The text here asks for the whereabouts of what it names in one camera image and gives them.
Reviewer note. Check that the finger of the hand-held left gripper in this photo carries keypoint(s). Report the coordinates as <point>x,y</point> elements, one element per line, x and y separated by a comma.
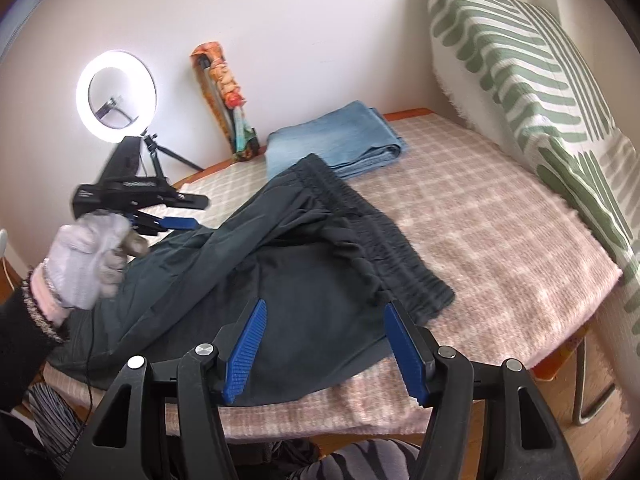
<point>191,200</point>
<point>177,223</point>

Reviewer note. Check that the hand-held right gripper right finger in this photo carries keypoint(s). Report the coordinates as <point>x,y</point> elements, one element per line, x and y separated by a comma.
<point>406,355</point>

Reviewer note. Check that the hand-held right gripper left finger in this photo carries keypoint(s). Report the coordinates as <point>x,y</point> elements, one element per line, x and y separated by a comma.
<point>245,355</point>

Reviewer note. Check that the dark grey pants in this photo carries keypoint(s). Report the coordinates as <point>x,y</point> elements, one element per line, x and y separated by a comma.
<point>300,300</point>

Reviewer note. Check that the person's left forearm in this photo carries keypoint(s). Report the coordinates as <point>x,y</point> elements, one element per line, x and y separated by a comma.
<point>22,340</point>

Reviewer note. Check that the person's left hand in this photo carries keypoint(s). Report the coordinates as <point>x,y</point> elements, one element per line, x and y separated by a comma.
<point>82,260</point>

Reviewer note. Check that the orange floral cloth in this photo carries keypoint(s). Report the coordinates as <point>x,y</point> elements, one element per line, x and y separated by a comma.
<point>227,80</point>

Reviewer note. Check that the pink plaid blanket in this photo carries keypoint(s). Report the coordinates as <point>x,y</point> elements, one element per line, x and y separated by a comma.
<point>490,240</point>

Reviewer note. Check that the folded light blue jeans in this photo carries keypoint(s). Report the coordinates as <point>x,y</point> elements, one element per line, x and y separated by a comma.
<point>330,137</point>

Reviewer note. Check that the grey metal chair leg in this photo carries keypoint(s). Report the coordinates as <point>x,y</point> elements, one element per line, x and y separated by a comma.
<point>582,390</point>

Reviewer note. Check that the green striped white throw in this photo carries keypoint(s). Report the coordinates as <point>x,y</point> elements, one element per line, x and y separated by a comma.
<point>540,70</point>

